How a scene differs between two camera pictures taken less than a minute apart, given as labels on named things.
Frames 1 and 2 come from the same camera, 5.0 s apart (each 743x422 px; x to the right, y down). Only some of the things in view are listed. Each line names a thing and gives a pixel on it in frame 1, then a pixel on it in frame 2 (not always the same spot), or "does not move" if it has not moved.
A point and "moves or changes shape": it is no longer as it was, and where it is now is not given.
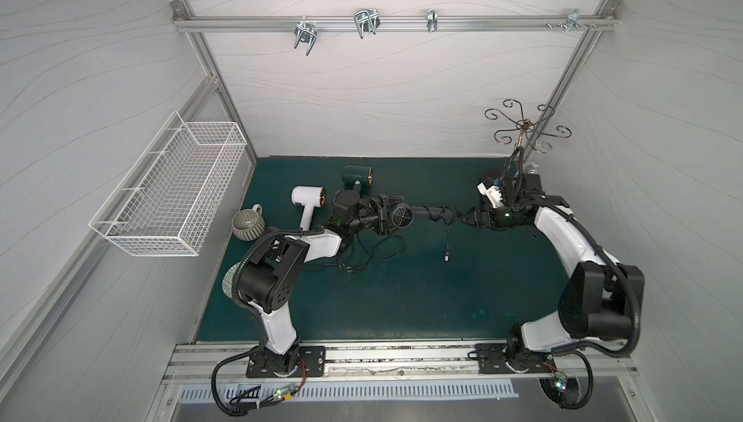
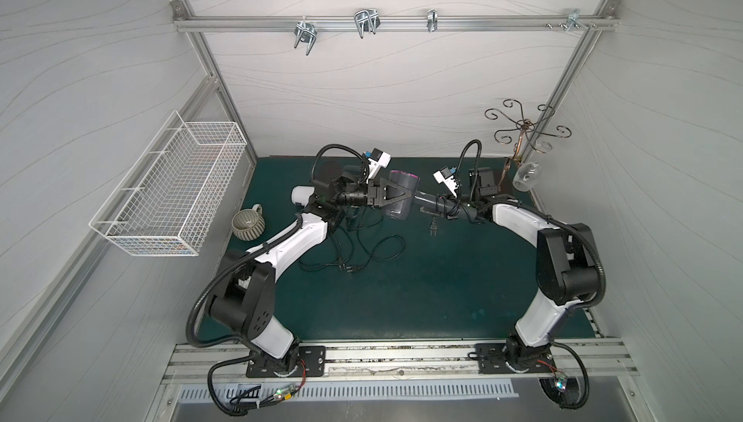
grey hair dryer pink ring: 401,215 moves or changes shape
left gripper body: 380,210 -> 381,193
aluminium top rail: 401,23 does not move
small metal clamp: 431,20 does not move
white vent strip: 348,391 does not move
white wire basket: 166,204 does not move
